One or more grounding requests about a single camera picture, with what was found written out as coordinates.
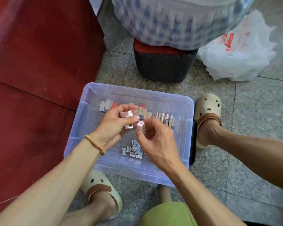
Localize person's right cream clog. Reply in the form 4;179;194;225
193;93;224;150

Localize small white eraser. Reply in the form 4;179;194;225
135;120;147;133

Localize pile of boxed erasers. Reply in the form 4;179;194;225
120;139;145;160

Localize person's cream clog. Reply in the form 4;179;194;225
193;93;224;150
80;168;125;220

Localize person's left cream clog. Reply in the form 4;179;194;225
80;168;125;220

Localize clear plastic storage bin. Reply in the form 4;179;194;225
63;82;197;188

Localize red display counter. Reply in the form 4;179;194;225
0;0;107;222

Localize row of erasers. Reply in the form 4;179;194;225
98;100;175;129

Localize person's leg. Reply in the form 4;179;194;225
197;119;283;192
58;191;117;226

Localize sharpeners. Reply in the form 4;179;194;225
120;110;136;130

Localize person's right forearm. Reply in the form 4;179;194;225
166;161;247;226

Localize person's left forearm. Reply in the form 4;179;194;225
0;140;105;226

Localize person's right hand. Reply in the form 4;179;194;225
135;117;183;175

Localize person's left hand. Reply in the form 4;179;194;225
87;103;142;153

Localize person's left leg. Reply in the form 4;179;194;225
58;191;117;226

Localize person's right leg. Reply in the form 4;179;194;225
197;119;283;192

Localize crumpled white plastic bag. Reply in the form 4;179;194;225
197;9;278;83

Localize beaded wooden bracelet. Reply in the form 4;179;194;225
83;134;107;156

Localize black stool red cushion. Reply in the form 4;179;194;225
133;38;199;84

